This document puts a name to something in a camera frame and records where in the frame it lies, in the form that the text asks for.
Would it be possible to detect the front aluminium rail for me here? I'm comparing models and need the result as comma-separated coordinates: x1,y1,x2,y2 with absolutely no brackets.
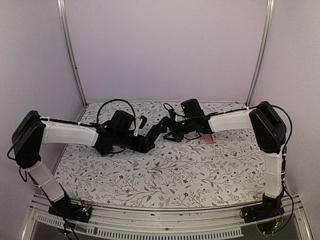
21,194,315,240

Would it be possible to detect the floral patterned table mat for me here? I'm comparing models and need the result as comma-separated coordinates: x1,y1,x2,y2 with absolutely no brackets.
48,101,283,210

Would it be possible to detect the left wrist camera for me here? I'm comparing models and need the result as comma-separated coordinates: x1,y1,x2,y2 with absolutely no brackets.
133,115,147,137

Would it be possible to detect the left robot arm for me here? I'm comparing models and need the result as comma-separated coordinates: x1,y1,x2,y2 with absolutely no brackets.
7,110,165,217

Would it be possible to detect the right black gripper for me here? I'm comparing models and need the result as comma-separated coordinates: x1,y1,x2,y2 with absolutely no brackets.
153,116,196,143

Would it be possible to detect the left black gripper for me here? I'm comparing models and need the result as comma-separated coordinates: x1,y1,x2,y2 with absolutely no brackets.
114,131,156,154

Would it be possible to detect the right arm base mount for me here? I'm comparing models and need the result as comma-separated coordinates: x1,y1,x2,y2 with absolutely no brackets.
239,203,285,223

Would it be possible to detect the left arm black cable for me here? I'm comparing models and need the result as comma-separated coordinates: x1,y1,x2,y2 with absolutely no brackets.
96,98,137,126

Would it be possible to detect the left aluminium frame post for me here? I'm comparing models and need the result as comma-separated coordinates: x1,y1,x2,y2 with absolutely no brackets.
56,0,88,107

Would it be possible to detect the pink phone case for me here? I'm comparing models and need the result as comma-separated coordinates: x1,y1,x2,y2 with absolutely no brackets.
198,134,215,146

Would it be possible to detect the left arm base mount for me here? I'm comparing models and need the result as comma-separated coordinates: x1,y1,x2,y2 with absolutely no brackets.
48,199,92,223

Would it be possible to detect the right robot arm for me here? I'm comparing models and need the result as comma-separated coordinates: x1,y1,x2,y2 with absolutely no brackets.
160,98,291,218

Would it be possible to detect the aluminium frame post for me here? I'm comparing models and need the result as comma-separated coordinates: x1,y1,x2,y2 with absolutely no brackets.
56,0,88,107
245,0,275,107

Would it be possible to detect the right aluminium frame post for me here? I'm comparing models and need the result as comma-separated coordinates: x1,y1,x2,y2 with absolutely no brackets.
245,0,275,107

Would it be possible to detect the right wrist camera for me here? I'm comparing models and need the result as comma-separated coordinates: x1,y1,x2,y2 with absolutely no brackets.
167,108,176,119

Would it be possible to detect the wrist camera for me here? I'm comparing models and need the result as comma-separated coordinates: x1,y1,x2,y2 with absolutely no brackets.
167,108,176,119
133,115,147,137

